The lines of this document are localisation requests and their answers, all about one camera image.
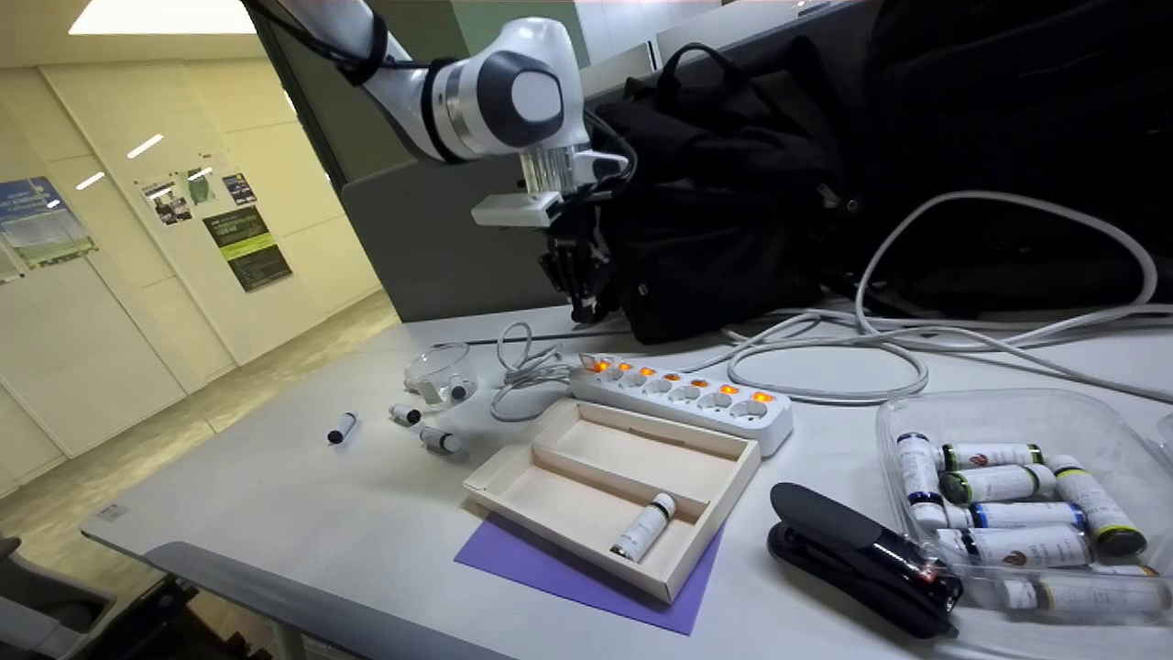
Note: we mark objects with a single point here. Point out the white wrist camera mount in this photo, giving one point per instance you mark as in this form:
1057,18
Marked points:
517,210

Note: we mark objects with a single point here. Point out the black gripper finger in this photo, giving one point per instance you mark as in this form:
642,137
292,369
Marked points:
576,290
604,294

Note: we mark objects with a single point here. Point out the black office chair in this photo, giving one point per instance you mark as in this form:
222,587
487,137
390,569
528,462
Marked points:
86,609

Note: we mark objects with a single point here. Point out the white power strip orange switches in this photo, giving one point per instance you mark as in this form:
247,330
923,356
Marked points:
682,404

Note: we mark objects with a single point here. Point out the ceiling light panel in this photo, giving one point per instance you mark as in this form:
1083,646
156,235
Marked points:
159,16

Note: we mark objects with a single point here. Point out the white tube blue band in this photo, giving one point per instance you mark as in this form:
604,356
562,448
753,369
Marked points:
1027,513
918,473

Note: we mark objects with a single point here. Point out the small wall notice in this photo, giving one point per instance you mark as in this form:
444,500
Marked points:
198,184
240,189
168,203

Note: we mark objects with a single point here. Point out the purple paper sheet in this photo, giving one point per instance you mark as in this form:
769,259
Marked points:
525,563

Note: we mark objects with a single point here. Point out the blue wall poster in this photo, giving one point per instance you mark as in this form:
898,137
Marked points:
42,221

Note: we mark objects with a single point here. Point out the black stapler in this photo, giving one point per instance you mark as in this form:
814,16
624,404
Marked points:
856,551

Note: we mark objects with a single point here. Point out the black backpack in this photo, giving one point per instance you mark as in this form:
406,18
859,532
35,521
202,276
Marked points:
735,184

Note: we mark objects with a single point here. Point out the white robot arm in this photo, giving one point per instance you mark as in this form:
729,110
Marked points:
515,93

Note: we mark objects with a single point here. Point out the wooden divided tray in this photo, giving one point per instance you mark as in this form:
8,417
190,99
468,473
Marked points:
589,500

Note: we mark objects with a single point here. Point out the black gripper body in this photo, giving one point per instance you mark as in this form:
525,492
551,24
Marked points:
582,230

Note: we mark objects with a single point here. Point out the dark poster green stripe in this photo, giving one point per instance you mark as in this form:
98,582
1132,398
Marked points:
247,248

